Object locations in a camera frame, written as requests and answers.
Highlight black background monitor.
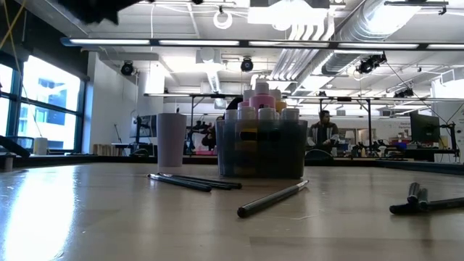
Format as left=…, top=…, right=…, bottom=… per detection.
left=129, top=115, right=157, bottom=138

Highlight translucent grey plastic bin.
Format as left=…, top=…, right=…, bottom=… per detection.
left=216, top=118, right=308, bottom=179

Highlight thin yellow hanging cable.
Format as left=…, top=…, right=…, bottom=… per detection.
left=0, top=0, right=27, bottom=73

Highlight white cable loop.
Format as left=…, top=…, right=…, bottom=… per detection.
left=212, top=10, right=233, bottom=30

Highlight black ceiling camera cluster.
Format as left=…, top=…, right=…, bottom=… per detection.
left=357, top=52, right=388, bottom=75

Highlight small green paint bottle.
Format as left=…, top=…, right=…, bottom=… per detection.
left=281, top=107, right=300, bottom=121

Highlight light wooden blocks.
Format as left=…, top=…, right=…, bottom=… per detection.
left=92, top=144, right=114, bottom=157

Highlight small teal paint bottle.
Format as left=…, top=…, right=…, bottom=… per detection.
left=257, top=107, right=276, bottom=121

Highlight lilac plastic cup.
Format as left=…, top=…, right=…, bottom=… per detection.
left=156, top=112, right=188, bottom=168

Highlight black desktop monitor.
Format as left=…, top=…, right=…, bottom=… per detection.
left=410, top=111, right=442, bottom=144

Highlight black markers at right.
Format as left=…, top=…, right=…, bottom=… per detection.
left=389, top=197, right=464, bottom=215

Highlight person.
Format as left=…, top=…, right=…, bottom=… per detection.
left=307, top=109, right=341, bottom=148

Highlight black equipment stand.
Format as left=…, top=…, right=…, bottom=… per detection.
left=426, top=115, right=462, bottom=163

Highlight white canister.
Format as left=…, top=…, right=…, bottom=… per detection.
left=33, top=137, right=49, bottom=156

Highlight cluttered background workbench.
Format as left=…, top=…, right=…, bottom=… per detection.
left=340, top=137, right=461, bottom=162

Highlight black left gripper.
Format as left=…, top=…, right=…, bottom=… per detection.
left=57, top=0, right=146, bottom=25

